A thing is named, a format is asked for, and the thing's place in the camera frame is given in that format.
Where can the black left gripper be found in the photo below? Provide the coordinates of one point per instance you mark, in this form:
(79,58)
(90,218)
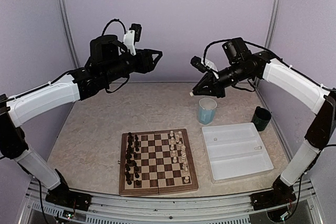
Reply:
(145,64)

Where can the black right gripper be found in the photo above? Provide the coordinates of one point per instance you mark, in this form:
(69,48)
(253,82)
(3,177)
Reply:
(213,85)

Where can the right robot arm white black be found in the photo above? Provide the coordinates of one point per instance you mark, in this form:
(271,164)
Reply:
(266,65)

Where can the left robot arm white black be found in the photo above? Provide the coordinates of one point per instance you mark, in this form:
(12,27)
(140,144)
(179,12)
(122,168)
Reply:
(110,60)

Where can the row of black chess pieces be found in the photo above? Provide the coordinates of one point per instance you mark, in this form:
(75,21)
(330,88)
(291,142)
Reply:
(132,153)

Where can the light blue mug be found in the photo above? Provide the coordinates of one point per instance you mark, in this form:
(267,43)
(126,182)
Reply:
(206,110)

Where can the dark green mug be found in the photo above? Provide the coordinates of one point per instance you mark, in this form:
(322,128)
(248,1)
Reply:
(261,118)

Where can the white plastic divided tray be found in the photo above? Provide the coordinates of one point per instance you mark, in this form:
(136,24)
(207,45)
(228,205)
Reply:
(231,155)

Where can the wooden chessboard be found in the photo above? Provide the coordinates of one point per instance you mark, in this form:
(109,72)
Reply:
(158,174)

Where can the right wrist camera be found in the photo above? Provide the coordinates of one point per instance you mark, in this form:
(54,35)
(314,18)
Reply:
(196,62)

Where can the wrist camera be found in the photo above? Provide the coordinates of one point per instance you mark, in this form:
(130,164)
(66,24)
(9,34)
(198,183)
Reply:
(136,29)
(196,62)

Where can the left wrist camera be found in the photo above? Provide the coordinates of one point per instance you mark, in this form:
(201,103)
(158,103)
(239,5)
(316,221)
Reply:
(136,29)

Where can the left aluminium corner post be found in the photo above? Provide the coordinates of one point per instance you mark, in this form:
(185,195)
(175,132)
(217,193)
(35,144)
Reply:
(68,35)

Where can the aluminium corner post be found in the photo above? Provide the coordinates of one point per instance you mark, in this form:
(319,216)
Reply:
(272,23)
(68,35)

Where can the right aluminium corner post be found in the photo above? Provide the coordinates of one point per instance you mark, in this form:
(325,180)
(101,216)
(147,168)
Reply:
(272,23)

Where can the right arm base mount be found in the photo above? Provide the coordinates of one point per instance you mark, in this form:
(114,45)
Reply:
(279,194)

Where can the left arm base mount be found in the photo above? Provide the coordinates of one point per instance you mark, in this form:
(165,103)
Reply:
(65,197)

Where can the front aluminium rail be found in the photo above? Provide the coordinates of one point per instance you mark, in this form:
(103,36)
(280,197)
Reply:
(109,208)

